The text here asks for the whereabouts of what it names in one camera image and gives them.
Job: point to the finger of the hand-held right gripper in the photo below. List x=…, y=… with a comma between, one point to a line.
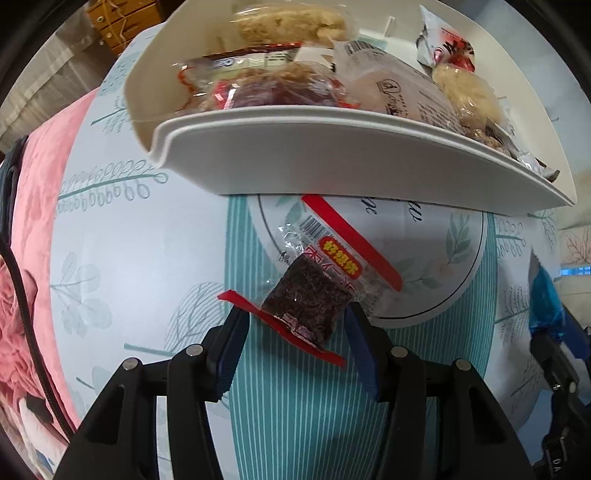
x=556, y=364
x=577, y=334

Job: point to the teal striped placemat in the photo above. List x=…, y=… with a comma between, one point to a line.
x=300, y=415

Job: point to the crumpled pink fleece blanket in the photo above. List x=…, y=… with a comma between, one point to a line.
x=18, y=323

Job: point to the white plastic storage bin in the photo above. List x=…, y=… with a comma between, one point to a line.
x=323, y=152

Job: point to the wooden desk with drawers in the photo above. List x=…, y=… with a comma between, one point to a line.
x=120, y=23

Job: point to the puffed rice cake packet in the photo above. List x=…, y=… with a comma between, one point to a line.
x=286, y=21

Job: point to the dark date red-trim packet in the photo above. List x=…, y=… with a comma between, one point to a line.
x=309, y=295

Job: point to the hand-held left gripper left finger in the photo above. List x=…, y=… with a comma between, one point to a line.
x=233, y=350

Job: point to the dark blue jeans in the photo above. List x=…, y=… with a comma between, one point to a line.
x=11, y=175

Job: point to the yellow pastry clear packet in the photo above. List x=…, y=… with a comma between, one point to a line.
x=466, y=92

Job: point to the walnut date clear packet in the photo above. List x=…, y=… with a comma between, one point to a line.
x=272, y=87

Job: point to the shiny blue snack packet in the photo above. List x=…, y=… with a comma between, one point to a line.
x=545, y=300

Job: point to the leaf print tablecloth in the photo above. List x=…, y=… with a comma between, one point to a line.
x=138, y=240

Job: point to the brown and white snack packet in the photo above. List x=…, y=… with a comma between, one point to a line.
x=545, y=173

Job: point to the pink quilt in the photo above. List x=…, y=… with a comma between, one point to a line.
x=41, y=175

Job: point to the white lace covered furniture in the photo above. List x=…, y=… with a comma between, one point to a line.
x=46, y=83

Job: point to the brown bread clear packet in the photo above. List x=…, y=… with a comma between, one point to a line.
x=392, y=85

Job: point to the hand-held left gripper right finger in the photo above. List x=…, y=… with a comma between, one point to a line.
x=364, y=355

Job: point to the red and white snack packet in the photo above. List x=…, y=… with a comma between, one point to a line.
x=450, y=46

